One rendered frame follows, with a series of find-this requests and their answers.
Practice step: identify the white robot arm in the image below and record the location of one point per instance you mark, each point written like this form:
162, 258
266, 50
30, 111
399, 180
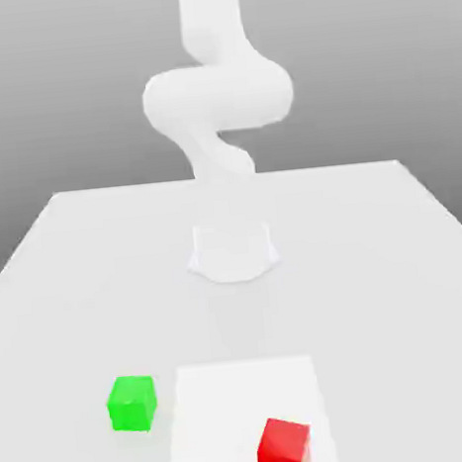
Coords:
218, 97

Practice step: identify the small green cube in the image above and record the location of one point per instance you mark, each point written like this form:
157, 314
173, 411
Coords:
131, 404

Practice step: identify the small red cube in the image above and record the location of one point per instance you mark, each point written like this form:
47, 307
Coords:
283, 450

